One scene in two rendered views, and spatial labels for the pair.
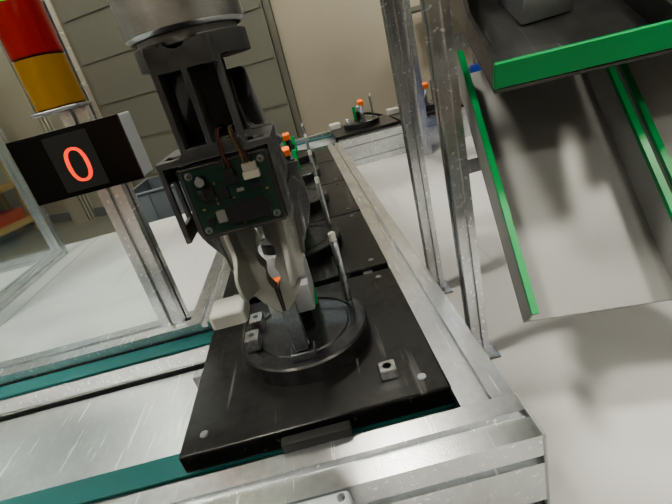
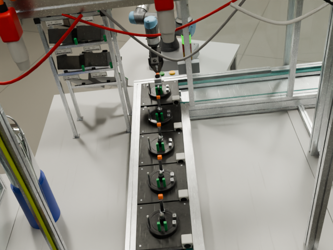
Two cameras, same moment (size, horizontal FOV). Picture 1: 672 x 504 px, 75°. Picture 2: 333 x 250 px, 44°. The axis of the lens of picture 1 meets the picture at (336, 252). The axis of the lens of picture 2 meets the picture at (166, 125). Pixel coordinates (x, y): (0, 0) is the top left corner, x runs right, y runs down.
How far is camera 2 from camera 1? 2.78 m
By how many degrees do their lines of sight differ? 116
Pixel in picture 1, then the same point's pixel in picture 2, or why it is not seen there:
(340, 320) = (152, 89)
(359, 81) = not seen: outside the picture
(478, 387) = (137, 87)
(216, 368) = (176, 90)
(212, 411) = (174, 84)
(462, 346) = (136, 90)
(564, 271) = not seen: hidden behind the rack
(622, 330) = (104, 113)
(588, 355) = (114, 109)
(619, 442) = not seen: hidden behind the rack
